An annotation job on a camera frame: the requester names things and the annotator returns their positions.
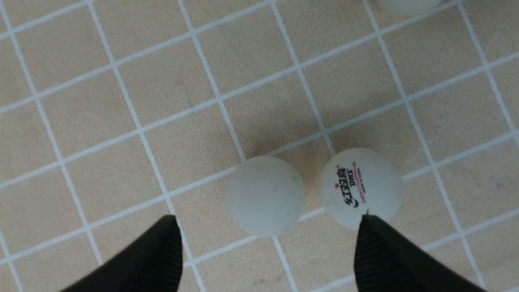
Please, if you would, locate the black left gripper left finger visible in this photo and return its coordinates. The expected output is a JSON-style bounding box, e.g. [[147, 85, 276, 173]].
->
[[64, 215, 183, 292]]

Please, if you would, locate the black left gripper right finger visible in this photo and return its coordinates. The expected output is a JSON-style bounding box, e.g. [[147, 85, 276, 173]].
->
[[354, 214, 482, 292]]

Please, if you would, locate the white ping-pong ball with logo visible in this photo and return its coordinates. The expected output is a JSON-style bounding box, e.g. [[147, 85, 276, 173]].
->
[[318, 148, 404, 230]]

